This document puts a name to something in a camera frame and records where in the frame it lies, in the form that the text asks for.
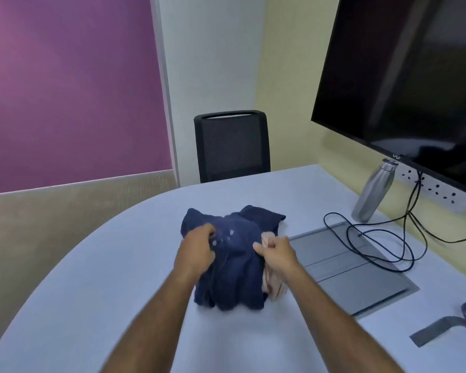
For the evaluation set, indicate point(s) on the person's right forearm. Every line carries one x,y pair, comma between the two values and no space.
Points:
334,322

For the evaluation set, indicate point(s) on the black television screen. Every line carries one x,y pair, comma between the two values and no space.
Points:
404,73

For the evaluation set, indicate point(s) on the navy blue hoodie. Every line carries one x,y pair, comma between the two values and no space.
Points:
237,275

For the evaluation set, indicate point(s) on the person's right hand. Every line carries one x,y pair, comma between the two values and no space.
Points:
281,256

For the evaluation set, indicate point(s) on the person's left hand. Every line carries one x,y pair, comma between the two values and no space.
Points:
194,254

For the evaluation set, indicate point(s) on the person's left forearm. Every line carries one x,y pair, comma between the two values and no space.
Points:
155,322

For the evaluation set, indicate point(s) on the black grey backpack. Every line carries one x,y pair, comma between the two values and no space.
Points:
435,330

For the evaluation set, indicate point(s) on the red striped cloth clothes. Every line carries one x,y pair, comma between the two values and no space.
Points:
273,289

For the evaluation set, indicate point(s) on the white wall socket strip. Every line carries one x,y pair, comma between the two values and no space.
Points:
435,188

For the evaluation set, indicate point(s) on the black mesh back chair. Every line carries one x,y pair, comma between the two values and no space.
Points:
231,147

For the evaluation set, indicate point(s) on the steel water bottle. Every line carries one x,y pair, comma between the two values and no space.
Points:
369,194

